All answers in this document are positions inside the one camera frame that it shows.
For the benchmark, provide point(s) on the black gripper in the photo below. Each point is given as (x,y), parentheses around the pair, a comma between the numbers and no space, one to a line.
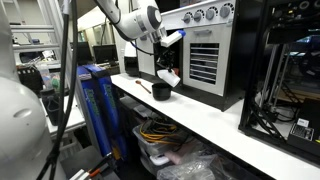
(165,51)

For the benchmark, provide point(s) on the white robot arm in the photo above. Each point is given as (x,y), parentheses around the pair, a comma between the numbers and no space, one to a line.
(136,20)

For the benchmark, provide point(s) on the terracotta cup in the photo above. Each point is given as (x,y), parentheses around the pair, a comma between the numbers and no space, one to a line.
(176,71)

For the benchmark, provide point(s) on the black cup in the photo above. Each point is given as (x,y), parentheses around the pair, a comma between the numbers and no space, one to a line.
(161,92)

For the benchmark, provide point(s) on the wooden spoon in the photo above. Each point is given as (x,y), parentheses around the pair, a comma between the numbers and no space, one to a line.
(143,86)

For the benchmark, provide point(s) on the white and black appliance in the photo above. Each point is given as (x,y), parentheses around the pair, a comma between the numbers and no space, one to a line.
(131,60)

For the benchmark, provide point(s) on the black monitor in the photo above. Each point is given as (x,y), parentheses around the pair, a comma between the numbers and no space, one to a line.
(105,53)

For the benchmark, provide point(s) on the white toy kitchen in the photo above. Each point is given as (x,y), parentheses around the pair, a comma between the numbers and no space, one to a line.
(233,50)

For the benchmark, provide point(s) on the pink cloth bundle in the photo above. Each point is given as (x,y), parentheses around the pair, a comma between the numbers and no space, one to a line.
(181,155)

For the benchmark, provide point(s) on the white lidded container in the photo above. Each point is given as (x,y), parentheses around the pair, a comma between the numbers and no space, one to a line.
(160,160)

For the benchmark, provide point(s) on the clear plastic bag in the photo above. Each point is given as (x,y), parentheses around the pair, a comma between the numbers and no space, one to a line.
(190,168)

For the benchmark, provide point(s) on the black sleeved bottle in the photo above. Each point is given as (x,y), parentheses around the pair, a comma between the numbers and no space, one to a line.
(51,103)

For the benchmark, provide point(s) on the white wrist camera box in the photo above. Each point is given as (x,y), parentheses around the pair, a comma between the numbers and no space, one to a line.
(171,37)

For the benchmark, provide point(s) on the black 3D printer frame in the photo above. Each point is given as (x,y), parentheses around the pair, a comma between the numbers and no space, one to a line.
(266,100)

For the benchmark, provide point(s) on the aluminium frame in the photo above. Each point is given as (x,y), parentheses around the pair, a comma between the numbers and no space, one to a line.
(50,30)

